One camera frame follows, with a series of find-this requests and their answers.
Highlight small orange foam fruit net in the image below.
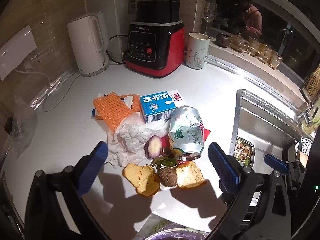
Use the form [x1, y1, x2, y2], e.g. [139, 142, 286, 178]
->
[120, 94, 141, 112]

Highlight bin with purple bag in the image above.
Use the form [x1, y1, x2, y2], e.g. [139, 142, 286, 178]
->
[140, 220, 210, 240]

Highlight orange sponge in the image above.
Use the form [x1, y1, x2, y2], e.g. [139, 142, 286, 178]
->
[90, 93, 110, 119]

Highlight white electric kettle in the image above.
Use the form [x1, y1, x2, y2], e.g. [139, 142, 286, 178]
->
[67, 12, 110, 77]

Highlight clear wine glass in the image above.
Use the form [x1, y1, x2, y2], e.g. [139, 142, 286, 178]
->
[202, 1, 217, 35]

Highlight brown taro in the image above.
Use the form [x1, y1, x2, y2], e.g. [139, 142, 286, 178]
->
[159, 167, 178, 187]

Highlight white wall socket plate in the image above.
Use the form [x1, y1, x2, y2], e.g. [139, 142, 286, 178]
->
[0, 25, 38, 80]

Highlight dark clay teapot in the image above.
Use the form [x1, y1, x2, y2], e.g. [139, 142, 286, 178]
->
[216, 32, 234, 48]

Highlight stainless steel sink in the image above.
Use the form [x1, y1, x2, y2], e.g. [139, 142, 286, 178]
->
[229, 89, 315, 170]

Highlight clear plastic bag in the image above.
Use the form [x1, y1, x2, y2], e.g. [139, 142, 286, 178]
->
[10, 100, 38, 158]

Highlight orange peel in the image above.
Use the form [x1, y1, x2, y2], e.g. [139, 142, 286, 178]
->
[175, 160, 207, 188]
[122, 163, 160, 197]

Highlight amber glass cup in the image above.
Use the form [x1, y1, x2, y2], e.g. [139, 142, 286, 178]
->
[255, 43, 273, 63]
[248, 38, 260, 56]
[268, 51, 284, 70]

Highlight glass teapot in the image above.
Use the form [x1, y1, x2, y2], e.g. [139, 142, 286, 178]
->
[229, 33, 250, 53]

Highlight red and black blender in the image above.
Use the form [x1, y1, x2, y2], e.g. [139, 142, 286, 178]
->
[124, 0, 196, 78]

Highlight black power cable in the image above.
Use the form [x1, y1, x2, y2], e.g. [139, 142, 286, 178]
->
[109, 34, 130, 64]

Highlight blue milk carton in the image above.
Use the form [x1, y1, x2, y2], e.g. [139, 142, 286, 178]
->
[139, 89, 187, 124]

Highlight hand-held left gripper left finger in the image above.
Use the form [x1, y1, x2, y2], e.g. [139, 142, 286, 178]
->
[25, 141, 110, 240]

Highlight white floral ceramic cup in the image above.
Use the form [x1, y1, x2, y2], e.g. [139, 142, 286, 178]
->
[184, 32, 211, 70]

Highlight green leaves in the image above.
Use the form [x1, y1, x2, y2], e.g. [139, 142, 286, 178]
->
[150, 155, 180, 172]

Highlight large orange foam fruit net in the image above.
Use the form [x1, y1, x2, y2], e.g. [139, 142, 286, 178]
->
[92, 92, 132, 133]

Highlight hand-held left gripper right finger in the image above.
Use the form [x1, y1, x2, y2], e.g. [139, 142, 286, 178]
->
[207, 142, 293, 240]

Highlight white colander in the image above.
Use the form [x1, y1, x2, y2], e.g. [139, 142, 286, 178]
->
[295, 137, 313, 160]

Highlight chrome faucet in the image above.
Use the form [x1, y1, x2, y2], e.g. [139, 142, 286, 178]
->
[296, 87, 320, 128]

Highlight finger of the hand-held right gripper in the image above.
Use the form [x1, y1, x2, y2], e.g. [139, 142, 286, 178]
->
[264, 154, 294, 178]

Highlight straw brush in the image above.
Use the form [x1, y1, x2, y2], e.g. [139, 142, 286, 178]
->
[304, 65, 320, 98]

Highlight steel sink strainer basket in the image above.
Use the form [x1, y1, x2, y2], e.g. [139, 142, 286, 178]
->
[234, 136, 255, 167]

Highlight white power cable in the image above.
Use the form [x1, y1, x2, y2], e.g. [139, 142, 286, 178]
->
[14, 57, 83, 112]

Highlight white tissue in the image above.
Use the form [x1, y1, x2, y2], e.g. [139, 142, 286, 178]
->
[107, 112, 170, 167]

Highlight crushed green drink can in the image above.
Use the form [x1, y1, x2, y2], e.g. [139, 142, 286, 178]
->
[168, 106, 204, 161]

